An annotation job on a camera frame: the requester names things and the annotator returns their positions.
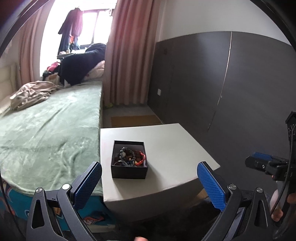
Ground blue knotted cord bracelet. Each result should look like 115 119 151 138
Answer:
120 157 137 167

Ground brown rudraksha bead bracelet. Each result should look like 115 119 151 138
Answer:
131 150 147 167

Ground black jewelry box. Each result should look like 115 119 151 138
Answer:
111 140 148 180

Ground person's right hand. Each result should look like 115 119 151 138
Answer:
269 189 296 222

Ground green bed blanket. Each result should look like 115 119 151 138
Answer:
1 81 103 196

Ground white side table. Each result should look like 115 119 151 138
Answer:
100 123 220 221

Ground brown cardboard floor sheet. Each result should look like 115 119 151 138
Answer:
111 115 162 128

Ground beige crumpled clothing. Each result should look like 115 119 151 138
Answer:
10 81 62 110

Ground dark clothes pile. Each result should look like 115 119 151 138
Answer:
58 43 106 86

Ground beige padded headboard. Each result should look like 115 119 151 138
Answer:
1 63 18 114

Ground pink curtain right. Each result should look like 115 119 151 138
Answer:
103 0 161 105

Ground pink curtain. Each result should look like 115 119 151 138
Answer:
18 1 54 87
103 0 161 105

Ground pink curtain left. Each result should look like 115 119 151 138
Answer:
18 1 54 87

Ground hanging dark garments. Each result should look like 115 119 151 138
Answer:
58 8 83 54

